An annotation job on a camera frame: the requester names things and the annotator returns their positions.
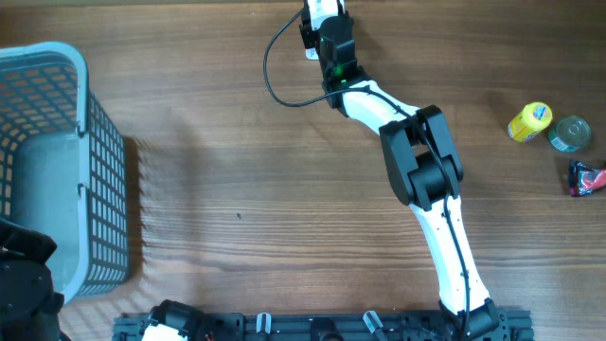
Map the round tin can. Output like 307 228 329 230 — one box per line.
548 116 591 153

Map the white barcode scanner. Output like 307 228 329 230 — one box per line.
305 47 318 61

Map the black red snack packet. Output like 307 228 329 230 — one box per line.
568 160 605 197

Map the grey plastic basket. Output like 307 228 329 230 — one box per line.
1 42 130 301

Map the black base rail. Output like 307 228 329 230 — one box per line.
112 300 535 341

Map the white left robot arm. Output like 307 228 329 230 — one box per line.
1 220 67 341

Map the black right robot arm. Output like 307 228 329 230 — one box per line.
299 7 498 340

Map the yellow small bottle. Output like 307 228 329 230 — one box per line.
508 102 553 143

